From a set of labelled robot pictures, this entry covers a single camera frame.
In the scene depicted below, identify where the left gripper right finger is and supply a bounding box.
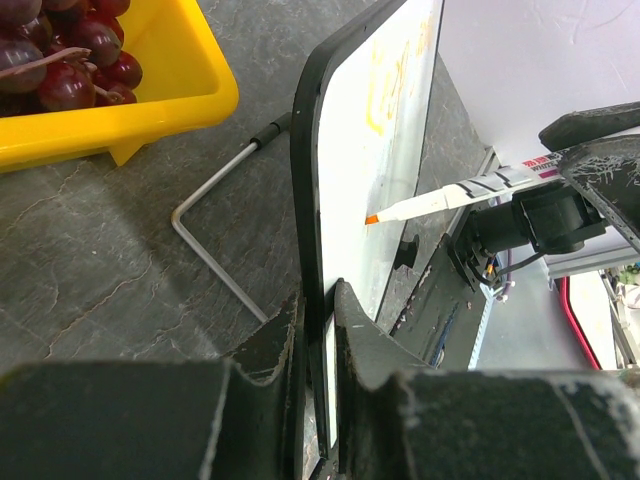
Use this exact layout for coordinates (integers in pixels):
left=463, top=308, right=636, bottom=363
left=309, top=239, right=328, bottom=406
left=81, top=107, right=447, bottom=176
left=334, top=281, right=639, bottom=479

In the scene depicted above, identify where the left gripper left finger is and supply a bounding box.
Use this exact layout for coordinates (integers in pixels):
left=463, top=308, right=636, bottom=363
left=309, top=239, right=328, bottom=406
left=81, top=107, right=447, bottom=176
left=1, top=294, right=305, bottom=479

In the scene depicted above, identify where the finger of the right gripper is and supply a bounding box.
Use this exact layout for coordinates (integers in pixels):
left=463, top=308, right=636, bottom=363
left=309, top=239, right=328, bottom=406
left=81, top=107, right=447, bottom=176
left=559, top=134, right=639, bottom=250
left=538, top=102, right=639, bottom=150

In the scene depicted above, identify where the white whiteboard marker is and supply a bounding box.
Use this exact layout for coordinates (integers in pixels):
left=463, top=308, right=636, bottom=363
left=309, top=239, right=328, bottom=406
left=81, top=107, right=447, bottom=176
left=365, top=150, right=565, bottom=225

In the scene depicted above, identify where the small whiteboard black frame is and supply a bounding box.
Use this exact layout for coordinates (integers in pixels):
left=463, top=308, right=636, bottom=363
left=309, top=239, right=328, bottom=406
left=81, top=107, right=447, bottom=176
left=289, top=0, right=446, bottom=461

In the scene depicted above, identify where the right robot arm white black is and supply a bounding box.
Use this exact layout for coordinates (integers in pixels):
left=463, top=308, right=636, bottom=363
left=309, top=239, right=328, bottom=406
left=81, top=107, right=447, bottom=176
left=443, top=102, right=639, bottom=288

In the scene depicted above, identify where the right whiteboard stand foot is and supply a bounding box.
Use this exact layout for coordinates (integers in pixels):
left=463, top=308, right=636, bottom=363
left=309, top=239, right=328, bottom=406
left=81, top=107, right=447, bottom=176
left=393, top=235, right=420, bottom=270

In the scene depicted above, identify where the yellow plastic tray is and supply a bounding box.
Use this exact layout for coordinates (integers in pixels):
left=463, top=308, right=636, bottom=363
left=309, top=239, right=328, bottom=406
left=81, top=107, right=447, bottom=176
left=1, top=0, right=239, bottom=172

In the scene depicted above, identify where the dark red grapes bunch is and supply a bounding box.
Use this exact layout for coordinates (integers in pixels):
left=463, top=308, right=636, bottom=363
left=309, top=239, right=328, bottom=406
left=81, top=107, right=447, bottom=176
left=1, top=0, right=143, bottom=118

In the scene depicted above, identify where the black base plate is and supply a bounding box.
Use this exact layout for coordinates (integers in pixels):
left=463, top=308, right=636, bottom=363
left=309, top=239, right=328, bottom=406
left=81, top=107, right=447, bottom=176
left=391, top=209, right=485, bottom=371

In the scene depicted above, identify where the metal wire whiteboard stand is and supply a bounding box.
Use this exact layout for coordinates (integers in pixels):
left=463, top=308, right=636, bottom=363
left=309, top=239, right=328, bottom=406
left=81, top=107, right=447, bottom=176
left=171, top=112, right=298, bottom=323

